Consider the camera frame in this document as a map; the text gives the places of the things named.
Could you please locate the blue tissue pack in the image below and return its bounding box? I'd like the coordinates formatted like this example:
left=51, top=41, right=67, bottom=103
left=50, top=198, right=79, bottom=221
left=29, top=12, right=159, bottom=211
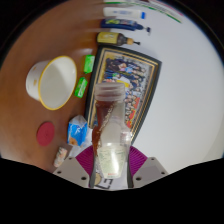
left=67, top=115, right=89, bottom=148

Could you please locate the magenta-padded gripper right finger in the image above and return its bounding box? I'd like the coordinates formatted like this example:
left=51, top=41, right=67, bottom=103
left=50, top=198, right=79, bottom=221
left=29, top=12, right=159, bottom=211
left=126, top=145, right=169, bottom=188

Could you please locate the dark blue pump bottle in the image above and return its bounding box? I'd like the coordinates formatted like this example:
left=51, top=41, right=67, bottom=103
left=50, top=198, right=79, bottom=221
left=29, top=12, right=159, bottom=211
left=100, top=18, right=152, bottom=33

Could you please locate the dark amber pump bottle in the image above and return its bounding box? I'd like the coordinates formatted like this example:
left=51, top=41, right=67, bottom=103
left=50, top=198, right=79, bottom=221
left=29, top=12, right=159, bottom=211
left=96, top=31, right=141, bottom=47

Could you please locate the small green box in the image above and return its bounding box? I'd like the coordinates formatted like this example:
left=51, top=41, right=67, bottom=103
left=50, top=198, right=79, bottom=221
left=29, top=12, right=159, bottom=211
left=83, top=54, right=96, bottom=75
left=74, top=76, right=89, bottom=99

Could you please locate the flat round red coaster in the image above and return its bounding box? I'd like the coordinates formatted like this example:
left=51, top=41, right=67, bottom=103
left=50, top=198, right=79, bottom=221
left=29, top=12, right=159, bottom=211
left=36, top=121, right=56, bottom=147

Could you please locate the white and green tube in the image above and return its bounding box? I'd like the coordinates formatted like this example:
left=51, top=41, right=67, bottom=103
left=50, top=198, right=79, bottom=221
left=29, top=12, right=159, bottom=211
left=103, top=0, right=184, bottom=24

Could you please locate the clear plastic drink bottle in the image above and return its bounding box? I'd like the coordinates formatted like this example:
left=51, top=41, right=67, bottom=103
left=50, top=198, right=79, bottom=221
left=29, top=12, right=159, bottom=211
left=91, top=81, right=132, bottom=180

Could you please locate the white cup with yellow rim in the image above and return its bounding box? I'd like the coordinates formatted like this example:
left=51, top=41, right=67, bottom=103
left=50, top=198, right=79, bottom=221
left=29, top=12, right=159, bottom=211
left=25, top=55, right=78, bottom=111

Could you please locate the white bottle with blue cap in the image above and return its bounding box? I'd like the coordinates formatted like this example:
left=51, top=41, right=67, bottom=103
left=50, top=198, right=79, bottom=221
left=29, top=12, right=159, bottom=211
left=102, top=7, right=147, bottom=20

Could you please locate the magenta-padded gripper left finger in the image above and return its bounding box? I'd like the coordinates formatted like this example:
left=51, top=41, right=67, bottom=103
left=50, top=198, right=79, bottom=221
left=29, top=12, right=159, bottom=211
left=53, top=145, right=97, bottom=189

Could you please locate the small patterned flat box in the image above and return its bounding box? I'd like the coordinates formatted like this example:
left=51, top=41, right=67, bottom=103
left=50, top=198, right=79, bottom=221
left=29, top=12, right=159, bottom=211
left=53, top=146, right=69, bottom=168

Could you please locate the dark framed group picture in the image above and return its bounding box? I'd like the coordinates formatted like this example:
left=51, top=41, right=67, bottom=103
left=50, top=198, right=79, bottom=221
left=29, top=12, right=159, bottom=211
left=83, top=45, right=163, bottom=144

